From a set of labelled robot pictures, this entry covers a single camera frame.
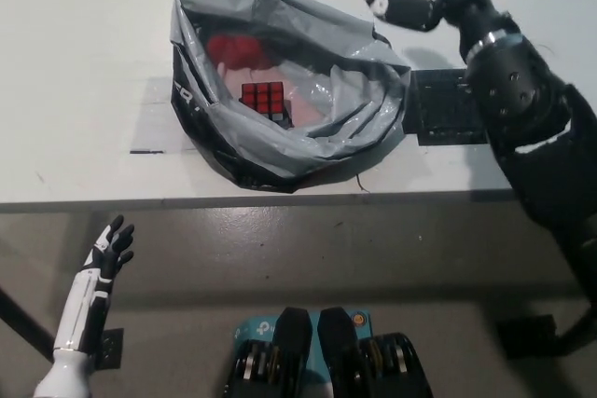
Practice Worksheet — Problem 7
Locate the red cloth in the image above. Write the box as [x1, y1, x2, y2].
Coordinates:
[204, 34, 274, 71]

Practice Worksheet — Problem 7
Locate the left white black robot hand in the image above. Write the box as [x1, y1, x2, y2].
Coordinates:
[52, 214, 137, 363]

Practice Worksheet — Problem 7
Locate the grey black plastic bag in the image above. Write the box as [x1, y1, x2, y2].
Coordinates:
[168, 0, 411, 194]

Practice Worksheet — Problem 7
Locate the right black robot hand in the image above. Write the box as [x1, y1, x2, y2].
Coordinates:
[354, 0, 521, 63]

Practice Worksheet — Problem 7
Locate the teal printed torso box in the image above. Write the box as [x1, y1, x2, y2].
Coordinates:
[234, 308, 374, 378]

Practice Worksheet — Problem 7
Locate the black table leg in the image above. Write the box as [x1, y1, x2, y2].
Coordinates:
[0, 283, 55, 362]

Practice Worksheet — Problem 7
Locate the clear tape patch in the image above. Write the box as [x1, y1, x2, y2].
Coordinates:
[130, 75, 201, 155]

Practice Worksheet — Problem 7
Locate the rubik's cube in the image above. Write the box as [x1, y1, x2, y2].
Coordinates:
[238, 82, 294, 129]

